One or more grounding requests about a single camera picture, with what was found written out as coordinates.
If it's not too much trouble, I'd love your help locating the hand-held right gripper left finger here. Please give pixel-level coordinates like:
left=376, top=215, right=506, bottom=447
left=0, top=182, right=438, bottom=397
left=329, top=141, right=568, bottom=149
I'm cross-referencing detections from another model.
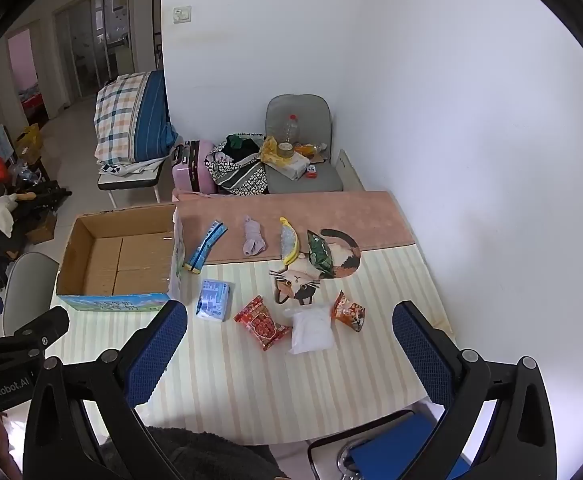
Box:
left=23, top=300, right=188, bottom=480

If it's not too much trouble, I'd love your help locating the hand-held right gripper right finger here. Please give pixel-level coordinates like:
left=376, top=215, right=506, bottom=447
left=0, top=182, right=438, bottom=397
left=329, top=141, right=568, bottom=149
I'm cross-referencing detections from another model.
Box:
left=392, top=301, right=557, bottom=480

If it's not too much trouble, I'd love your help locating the cardboard box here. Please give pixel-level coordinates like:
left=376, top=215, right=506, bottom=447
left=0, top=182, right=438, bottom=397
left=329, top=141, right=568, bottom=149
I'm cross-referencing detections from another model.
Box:
left=56, top=203, right=187, bottom=311

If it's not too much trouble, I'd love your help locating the long blue tissue packet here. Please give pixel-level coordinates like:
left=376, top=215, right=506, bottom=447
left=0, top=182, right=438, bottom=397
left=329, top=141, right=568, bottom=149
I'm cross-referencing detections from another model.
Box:
left=184, top=220, right=229, bottom=273

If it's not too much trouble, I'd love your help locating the silver yellow pencil case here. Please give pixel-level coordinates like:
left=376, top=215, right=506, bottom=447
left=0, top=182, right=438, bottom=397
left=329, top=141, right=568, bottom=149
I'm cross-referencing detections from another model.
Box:
left=278, top=217, right=300, bottom=264

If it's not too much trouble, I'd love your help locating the grey chair backrest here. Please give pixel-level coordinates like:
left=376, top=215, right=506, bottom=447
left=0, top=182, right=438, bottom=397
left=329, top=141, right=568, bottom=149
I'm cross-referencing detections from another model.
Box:
left=2, top=252, right=61, bottom=337

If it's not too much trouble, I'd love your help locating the small blue tissue pack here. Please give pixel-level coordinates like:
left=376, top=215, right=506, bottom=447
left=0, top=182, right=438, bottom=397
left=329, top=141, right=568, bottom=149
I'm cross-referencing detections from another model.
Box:
left=195, top=278, right=234, bottom=322

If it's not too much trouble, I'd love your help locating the orange snack packet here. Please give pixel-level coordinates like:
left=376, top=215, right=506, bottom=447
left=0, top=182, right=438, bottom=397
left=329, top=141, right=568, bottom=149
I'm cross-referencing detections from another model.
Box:
left=331, top=290, right=367, bottom=333

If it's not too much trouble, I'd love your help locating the blue chair seat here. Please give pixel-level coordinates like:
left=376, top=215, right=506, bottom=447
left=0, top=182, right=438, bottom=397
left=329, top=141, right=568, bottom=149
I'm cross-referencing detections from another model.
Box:
left=307, top=407, right=472, bottom=480

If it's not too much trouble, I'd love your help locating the black clutter pile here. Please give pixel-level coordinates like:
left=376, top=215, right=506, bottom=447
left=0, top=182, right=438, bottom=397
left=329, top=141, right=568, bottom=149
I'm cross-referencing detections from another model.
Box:
left=0, top=180, right=72, bottom=288

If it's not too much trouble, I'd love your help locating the dark fleece clothing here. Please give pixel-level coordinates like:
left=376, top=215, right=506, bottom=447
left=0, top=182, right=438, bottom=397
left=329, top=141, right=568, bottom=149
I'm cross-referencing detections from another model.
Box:
left=99, top=426, right=287, bottom=480

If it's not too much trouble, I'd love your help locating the red snack packet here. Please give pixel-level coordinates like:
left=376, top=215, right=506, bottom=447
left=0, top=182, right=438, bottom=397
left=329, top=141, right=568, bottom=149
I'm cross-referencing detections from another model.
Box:
left=234, top=295, right=292, bottom=352

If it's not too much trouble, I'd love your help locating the white plastic bag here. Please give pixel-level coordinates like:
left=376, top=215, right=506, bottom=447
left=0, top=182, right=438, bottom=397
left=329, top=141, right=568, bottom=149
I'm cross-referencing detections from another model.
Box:
left=284, top=305, right=336, bottom=356

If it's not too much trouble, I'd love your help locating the striped cat print tablecloth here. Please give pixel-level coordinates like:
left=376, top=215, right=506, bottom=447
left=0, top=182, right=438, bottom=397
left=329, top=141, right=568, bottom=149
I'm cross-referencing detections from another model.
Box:
left=64, top=227, right=456, bottom=447

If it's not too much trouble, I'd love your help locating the green snack packet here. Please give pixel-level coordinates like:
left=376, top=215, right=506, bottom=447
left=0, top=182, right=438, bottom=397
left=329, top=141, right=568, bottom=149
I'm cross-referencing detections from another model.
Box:
left=306, top=230, right=333, bottom=278

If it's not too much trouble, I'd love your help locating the pink blanket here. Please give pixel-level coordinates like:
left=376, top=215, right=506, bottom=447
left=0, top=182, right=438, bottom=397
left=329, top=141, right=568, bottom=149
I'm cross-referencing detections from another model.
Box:
left=172, top=190, right=417, bottom=264

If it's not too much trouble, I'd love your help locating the pink sock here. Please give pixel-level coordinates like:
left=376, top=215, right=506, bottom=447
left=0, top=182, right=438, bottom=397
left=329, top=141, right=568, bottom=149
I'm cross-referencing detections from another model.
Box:
left=242, top=215, right=268, bottom=257

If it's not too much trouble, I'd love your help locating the white stool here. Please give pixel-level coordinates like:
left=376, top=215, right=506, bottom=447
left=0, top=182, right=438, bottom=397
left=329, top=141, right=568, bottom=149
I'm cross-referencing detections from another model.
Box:
left=96, top=157, right=170, bottom=208

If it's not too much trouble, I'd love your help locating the pink suitcase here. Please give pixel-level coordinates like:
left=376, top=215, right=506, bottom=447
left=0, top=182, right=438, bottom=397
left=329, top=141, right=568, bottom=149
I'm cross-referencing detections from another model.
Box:
left=172, top=140, right=218, bottom=194

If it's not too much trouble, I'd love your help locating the black white patterned bag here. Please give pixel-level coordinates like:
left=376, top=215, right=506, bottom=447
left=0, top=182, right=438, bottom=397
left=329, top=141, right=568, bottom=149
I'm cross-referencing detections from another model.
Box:
left=206, top=133, right=270, bottom=197

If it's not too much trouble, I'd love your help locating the white board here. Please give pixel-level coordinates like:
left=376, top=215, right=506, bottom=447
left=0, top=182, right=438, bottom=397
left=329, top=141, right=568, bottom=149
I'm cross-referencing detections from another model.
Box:
left=335, top=148, right=365, bottom=192

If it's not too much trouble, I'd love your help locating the white paper box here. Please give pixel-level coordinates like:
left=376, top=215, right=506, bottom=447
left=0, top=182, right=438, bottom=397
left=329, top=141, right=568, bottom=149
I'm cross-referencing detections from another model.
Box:
left=272, top=152, right=311, bottom=181

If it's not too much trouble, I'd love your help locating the plaid blue bedding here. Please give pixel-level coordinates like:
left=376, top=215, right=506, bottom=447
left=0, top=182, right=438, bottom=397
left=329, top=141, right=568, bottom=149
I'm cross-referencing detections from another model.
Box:
left=94, top=70, right=178, bottom=166

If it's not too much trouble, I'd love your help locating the yellow plastic bag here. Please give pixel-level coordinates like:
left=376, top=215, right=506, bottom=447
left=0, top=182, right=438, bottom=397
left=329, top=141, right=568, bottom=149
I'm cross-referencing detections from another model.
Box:
left=259, top=136, right=292, bottom=166

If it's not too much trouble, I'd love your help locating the clear plastic bottle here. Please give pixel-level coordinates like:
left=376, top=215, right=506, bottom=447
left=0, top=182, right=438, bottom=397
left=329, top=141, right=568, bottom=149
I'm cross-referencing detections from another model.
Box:
left=282, top=114, right=301, bottom=147

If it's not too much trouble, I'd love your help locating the grey cushioned chair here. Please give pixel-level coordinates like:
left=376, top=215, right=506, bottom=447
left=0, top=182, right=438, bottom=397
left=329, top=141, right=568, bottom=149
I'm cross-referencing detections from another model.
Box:
left=264, top=94, right=345, bottom=195

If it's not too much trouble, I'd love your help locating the glass sliding door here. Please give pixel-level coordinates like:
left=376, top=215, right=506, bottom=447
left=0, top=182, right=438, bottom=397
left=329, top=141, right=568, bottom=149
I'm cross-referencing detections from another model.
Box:
left=52, top=0, right=135, bottom=106

